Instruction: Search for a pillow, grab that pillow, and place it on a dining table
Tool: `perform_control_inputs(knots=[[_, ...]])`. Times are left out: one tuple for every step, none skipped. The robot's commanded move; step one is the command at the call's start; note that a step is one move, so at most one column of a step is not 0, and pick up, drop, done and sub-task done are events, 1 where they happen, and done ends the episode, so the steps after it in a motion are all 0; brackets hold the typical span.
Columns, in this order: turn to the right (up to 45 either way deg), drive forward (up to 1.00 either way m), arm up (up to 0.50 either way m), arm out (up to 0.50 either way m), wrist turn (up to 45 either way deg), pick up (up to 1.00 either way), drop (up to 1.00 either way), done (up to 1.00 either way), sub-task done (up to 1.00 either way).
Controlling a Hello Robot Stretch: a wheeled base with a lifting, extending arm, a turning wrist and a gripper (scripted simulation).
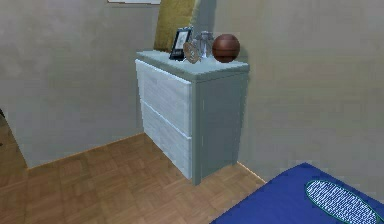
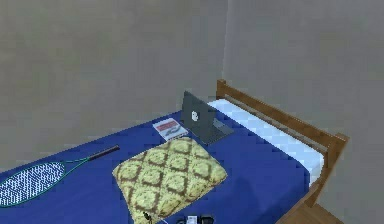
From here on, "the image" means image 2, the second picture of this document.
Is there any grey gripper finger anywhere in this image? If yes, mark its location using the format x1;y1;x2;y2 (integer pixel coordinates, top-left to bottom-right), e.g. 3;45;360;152
142;210;168;224

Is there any yellow brown patterned pillow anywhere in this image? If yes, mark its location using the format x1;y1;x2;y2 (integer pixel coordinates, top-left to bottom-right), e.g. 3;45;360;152
112;137;228;224

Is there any white book with red cover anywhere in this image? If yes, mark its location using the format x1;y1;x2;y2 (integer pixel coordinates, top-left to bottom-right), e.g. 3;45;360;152
152;117;190;142

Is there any wooden bed with blue cover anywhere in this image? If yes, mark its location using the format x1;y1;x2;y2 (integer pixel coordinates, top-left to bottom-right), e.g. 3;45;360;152
0;79;350;224

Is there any grey open laptop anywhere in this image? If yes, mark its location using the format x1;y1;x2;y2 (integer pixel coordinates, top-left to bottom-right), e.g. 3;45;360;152
180;90;235;146

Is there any green tennis racket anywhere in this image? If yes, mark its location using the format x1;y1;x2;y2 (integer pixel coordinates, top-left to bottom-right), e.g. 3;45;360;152
0;144;121;209

